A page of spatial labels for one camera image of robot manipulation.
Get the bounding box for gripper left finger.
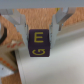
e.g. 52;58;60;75
1;7;30;51

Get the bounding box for purple block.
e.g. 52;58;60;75
27;28;52;58

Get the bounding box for wooden drawer box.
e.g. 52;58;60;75
0;15;29;84

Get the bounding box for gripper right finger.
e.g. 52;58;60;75
49;7;75;42

